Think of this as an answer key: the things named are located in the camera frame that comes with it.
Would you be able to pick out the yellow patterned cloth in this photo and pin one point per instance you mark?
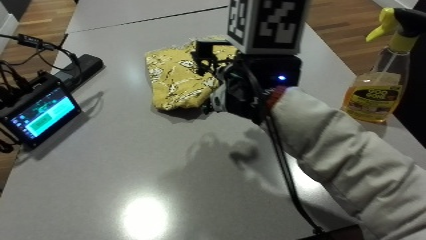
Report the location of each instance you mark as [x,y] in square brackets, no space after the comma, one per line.
[177,80]

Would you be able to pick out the black tracker box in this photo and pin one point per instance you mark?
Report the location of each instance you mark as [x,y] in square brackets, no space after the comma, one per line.
[275,70]

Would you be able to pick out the white marker cube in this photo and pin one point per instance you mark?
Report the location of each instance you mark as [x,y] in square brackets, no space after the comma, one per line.
[268,23]

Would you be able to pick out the flat black box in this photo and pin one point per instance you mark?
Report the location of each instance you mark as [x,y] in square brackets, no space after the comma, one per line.
[81,68]

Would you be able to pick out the spray bottle with orange liquid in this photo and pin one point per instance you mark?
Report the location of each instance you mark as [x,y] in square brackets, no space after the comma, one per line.
[377,93]

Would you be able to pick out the small black touchscreen device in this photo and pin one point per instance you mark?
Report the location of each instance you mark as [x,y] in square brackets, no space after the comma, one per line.
[42,115]

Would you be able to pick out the black chair back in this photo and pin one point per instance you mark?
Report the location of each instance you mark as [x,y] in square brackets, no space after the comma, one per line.
[414,83]

